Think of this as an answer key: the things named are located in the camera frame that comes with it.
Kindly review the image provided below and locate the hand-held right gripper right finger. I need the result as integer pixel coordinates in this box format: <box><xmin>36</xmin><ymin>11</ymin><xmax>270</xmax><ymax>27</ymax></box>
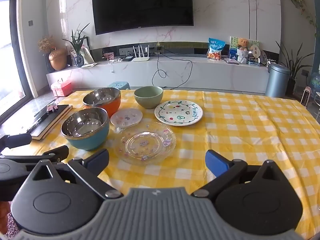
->
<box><xmin>190</xmin><ymin>149</ymin><xmax>288</xmax><ymax>198</ymax></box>

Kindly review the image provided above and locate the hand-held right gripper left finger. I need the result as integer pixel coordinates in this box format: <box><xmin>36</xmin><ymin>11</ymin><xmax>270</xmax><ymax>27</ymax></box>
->
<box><xmin>27</xmin><ymin>149</ymin><xmax>124</xmax><ymax>200</ymax></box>

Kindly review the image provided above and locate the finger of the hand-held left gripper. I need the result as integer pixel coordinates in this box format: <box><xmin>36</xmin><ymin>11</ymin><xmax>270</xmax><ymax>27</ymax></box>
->
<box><xmin>0</xmin><ymin>133</ymin><xmax>32</xmax><ymax>149</ymax></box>
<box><xmin>0</xmin><ymin>145</ymin><xmax>69</xmax><ymax>165</ymax></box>

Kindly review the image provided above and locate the blue steel bowl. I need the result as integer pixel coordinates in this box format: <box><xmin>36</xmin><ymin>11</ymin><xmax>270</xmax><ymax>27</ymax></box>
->
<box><xmin>61</xmin><ymin>107</ymin><xmax>110</xmax><ymax>151</ymax></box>

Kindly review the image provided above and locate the clear glass plate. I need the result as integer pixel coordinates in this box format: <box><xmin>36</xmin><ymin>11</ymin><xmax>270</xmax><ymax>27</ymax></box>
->
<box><xmin>115</xmin><ymin>127</ymin><xmax>177</xmax><ymax>166</ymax></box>

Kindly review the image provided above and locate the small white plate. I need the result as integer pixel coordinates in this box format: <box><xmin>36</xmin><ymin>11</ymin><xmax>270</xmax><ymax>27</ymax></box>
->
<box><xmin>110</xmin><ymin>108</ymin><xmax>143</xmax><ymax>128</ymax></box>

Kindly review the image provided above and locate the orange steel bowl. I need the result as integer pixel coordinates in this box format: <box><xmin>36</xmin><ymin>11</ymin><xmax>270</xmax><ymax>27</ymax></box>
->
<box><xmin>82</xmin><ymin>87</ymin><xmax>122</xmax><ymax>118</ymax></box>

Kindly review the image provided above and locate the white fruit-painted plate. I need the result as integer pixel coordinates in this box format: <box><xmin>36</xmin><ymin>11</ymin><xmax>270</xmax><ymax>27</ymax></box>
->
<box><xmin>154</xmin><ymin>100</ymin><xmax>203</xmax><ymax>127</ymax></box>

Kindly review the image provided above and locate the green ceramic bowl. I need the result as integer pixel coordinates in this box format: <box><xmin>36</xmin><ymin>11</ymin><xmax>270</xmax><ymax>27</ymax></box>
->
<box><xmin>134</xmin><ymin>86</ymin><xmax>164</xmax><ymax>109</ymax></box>

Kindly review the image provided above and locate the stack of dark notebooks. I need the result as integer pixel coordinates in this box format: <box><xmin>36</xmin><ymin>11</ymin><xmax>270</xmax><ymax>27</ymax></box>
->
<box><xmin>26</xmin><ymin>104</ymin><xmax>73</xmax><ymax>140</ymax></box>

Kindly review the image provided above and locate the yellow checked tablecloth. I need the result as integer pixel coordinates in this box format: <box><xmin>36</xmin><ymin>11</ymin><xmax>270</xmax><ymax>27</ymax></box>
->
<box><xmin>30</xmin><ymin>89</ymin><xmax>320</xmax><ymax>240</ymax></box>

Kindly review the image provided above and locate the pink storage box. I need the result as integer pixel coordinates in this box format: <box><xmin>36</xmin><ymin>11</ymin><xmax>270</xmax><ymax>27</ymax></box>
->
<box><xmin>51</xmin><ymin>79</ymin><xmax>72</xmax><ymax>97</ymax></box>

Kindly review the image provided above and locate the light blue stool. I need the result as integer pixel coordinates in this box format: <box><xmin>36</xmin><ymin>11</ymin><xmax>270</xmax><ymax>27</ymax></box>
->
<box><xmin>109</xmin><ymin>81</ymin><xmax>131</xmax><ymax>91</ymax></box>

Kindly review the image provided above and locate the white marble TV cabinet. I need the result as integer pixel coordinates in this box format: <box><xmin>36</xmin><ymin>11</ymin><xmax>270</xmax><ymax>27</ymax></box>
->
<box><xmin>46</xmin><ymin>55</ymin><xmax>275</xmax><ymax>96</ymax></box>

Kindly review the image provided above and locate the gold vase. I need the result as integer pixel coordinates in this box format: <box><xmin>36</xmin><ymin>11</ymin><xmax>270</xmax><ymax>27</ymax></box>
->
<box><xmin>48</xmin><ymin>48</ymin><xmax>67</xmax><ymax>71</ymax></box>

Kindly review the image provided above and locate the dried flower bunch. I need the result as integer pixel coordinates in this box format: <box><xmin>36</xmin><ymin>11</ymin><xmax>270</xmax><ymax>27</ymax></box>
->
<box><xmin>37</xmin><ymin>36</ymin><xmax>56</xmax><ymax>54</ymax></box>

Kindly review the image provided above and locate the grey trash can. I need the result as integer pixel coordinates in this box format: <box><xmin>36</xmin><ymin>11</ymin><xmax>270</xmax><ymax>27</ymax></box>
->
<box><xmin>265</xmin><ymin>63</ymin><xmax>291</xmax><ymax>98</ymax></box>

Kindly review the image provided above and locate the white router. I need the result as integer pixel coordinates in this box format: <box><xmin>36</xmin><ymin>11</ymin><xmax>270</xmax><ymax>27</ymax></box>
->
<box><xmin>131</xmin><ymin>44</ymin><xmax>150</xmax><ymax>62</ymax></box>

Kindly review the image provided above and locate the teddy bear in basket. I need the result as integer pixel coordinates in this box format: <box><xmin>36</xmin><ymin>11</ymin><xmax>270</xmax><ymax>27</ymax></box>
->
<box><xmin>236</xmin><ymin>49</ymin><xmax>249</xmax><ymax>64</ymax></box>

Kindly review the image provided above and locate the pink small chair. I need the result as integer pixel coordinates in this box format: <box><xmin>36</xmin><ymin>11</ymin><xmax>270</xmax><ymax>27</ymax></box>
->
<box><xmin>301</xmin><ymin>86</ymin><xmax>312</xmax><ymax>107</ymax></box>

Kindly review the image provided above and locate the green leafy plant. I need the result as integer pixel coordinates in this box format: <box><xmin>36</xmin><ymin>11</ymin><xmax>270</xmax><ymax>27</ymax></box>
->
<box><xmin>62</xmin><ymin>23</ymin><xmax>90</xmax><ymax>55</ymax></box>

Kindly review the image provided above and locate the blue snack bag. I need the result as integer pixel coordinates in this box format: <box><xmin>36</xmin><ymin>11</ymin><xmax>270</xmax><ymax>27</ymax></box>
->
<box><xmin>207</xmin><ymin>38</ymin><xmax>226</xmax><ymax>61</ymax></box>

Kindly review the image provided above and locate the round hand fan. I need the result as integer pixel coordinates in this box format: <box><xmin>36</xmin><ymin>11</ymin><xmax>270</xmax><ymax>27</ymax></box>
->
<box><xmin>250</xmin><ymin>44</ymin><xmax>262</xmax><ymax>58</ymax></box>

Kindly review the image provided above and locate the green picture board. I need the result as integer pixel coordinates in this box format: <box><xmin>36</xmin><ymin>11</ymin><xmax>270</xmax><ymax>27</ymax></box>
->
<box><xmin>229</xmin><ymin>36</ymin><xmax>259</xmax><ymax>60</ymax></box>

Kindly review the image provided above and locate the brown teddy bear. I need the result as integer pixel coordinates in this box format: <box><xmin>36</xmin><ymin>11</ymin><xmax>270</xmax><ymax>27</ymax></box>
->
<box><xmin>236</xmin><ymin>38</ymin><xmax>250</xmax><ymax>52</ymax></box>

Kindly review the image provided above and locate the tall potted plant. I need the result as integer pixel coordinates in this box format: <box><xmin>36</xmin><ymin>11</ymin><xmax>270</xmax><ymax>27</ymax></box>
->
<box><xmin>275</xmin><ymin>40</ymin><xmax>315</xmax><ymax>97</ymax></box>

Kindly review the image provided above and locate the blue water bottle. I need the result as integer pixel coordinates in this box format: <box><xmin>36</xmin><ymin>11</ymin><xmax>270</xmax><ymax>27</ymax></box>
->
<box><xmin>310</xmin><ymin>72</ymin><xmax>320</xmax><ymax>93</ymax></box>

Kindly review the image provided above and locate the hanging vine plant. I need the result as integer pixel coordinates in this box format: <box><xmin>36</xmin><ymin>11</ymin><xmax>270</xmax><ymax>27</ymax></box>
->
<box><xmin>286</xmin><ymin>0</ymin><xmax>318</xmax><ymax>38</ymax></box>

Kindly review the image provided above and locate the leaning picture frame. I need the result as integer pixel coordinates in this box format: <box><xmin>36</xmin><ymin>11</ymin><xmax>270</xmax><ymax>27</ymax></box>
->
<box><xmin>79</xmin><ymin>37</ymin><xmax>96</xmax><ymax>64</ymax></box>

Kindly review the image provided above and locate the black cable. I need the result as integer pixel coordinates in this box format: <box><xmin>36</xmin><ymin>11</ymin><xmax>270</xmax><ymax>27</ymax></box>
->
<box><xmin>151</xmin><ymin>46</ymin><xmax>193</xmax><ymax>89</ymax></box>

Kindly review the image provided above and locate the black wall television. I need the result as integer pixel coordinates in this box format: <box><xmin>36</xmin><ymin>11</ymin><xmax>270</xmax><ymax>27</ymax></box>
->
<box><xmin>91</xmin><ymin>0</ymin><xmax>194</xmax><ymax>35</ymax></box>

